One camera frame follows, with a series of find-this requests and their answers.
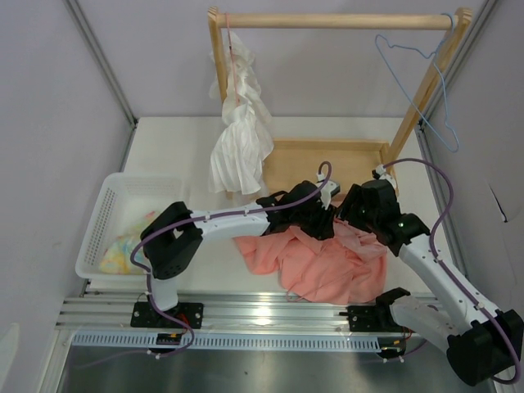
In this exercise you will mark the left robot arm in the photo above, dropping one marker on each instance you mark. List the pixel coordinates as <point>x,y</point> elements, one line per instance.
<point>169,243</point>

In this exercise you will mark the white garment on hanger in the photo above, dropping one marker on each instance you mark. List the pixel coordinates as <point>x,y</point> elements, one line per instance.
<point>237,159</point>

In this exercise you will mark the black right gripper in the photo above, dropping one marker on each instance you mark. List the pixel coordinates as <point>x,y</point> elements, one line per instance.
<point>354,196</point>

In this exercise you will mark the pink skirt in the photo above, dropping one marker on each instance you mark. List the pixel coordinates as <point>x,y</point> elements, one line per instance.
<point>348,268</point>

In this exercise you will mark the blue wire hanger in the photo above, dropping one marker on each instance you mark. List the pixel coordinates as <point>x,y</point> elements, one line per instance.
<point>439,60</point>

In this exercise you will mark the pastel floral cloth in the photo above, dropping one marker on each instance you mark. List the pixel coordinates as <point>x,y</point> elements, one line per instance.
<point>116,259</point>

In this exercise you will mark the white plastic basket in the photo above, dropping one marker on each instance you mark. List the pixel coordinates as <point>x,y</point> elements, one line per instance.
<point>124,204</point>

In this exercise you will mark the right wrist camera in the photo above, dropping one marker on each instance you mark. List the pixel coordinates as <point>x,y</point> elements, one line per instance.
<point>380,173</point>

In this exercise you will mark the pink wire hanger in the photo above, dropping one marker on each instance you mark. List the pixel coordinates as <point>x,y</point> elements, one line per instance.
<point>293,297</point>

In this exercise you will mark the pink hanger with white garment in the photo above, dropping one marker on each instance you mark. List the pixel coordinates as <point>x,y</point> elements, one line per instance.
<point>233,68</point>

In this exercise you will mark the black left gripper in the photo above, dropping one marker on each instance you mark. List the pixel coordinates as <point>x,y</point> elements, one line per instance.
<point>323,228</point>

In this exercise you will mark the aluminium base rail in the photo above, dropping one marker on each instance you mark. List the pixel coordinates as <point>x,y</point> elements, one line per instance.
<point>265,321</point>

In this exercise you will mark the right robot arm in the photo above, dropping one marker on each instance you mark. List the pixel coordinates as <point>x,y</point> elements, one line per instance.
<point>478,338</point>

